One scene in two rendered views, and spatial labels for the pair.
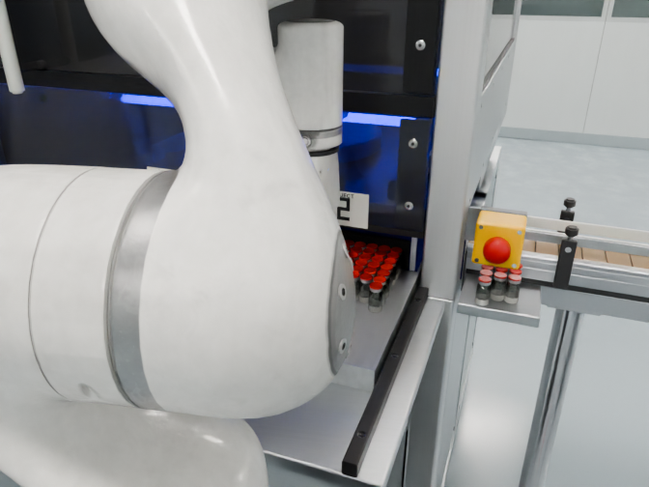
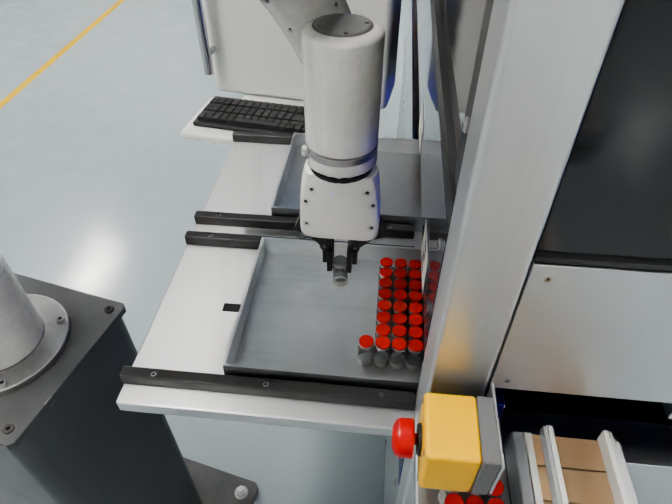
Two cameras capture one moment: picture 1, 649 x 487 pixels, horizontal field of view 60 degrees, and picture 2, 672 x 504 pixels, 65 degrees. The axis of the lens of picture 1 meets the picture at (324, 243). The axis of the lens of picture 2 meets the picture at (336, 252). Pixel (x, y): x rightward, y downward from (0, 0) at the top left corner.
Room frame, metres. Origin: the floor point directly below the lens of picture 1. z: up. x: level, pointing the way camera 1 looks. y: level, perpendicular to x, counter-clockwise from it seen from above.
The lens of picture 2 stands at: (0.62, -0.50, 1.51)
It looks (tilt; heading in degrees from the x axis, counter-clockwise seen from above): 44 degrees down; 76
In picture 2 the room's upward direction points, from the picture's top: straight up
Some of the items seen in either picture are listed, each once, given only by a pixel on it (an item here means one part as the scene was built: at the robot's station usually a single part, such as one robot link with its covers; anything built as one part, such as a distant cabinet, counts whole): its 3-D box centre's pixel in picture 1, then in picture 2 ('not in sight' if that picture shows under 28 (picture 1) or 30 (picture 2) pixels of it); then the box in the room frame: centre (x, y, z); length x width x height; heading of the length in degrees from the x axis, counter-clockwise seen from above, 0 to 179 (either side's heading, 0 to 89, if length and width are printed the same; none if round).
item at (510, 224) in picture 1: (499, 237); (454, 442); (0.80, -0.28, 1.00); 0.08 x 0.07 x 0.07; 160
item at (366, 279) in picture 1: (333, 282); (384, 308); (0.82, -0.02, 0.91); 0.18 x 0.02 x 0.05; 70
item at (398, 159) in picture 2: not in sight; (368, 178); (0.90, 0.32, 0.90); 0.34 x 0.26 x 0.04; 160
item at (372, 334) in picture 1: (324, 299); (355, 309); (0.78, 0.00, 0.90); 0.34 x 0.26 x 0.04; 160
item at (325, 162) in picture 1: (312, 178); (341, 193); (0.76, 0.02, 1.11); 0.10 x 0.08 x 0.11; 160
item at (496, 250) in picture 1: (496, 249); (409, 438); (0.76, -0.26, 0.99); 0.04 x 0.04 x 0.04; 70
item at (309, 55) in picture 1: (307, 73); (342, 84); (0.76, 0.02, 1.25); 0.09 x 0.08 x 0.13; 81
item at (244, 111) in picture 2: not in sight; (274, 117); (0.77, 0.75, 0.82); 0.40 x 0.14 x 0.02; 152
